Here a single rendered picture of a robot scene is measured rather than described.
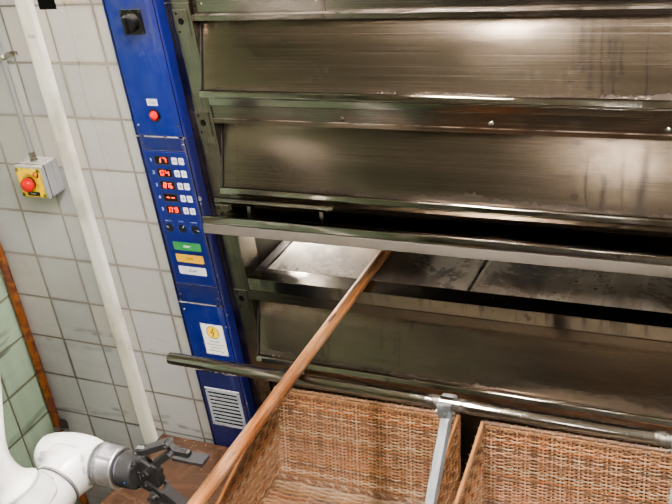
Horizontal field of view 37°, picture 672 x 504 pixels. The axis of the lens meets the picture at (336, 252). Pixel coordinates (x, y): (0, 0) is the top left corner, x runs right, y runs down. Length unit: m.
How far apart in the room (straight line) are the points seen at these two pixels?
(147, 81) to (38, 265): 0.86
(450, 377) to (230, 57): 0.97
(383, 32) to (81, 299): 1.37
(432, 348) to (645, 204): 0.71
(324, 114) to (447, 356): 0.70
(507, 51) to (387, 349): 0.89
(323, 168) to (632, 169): 0.73
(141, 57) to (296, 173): 0.48
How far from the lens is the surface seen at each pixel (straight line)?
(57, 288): 3.18
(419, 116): 2.27
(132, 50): 2.55
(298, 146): 2.45
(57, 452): 2.16
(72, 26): 2.68
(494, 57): 2.16
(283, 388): 2.22
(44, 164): 2.88
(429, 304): 2.50
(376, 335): 2.63
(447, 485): 2.62
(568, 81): 2.12
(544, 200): 2.24
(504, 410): 2.12
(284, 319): 2.75
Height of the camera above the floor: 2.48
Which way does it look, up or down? 28 degrees down
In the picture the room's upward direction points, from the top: 9 degrees counter-clockwise
